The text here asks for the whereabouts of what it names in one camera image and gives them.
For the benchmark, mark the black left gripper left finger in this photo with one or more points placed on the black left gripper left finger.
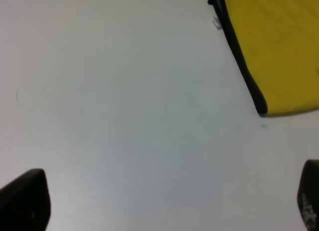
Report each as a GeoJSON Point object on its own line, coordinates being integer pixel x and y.
{"type": "Point", "coordinates": [25, 203]}

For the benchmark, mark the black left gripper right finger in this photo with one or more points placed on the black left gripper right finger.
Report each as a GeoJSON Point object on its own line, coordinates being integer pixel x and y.
{"type": "Point", "coordinates": [308, 195]}

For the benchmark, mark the yellow towel with black trim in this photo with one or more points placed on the yellow towel with black trim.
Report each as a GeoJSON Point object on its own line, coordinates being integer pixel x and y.
{"type": "Point", "coordinates": [276, 46]}

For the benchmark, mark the small white tape piece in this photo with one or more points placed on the small white tape piece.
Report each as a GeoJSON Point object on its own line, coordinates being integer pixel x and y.
{"type": "Point", "coordinates": [217, 23]}

